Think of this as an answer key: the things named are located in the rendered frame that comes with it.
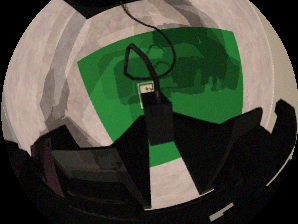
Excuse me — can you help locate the green circuit board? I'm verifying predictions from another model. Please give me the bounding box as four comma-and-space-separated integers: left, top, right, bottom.
77, 27, 243, 168

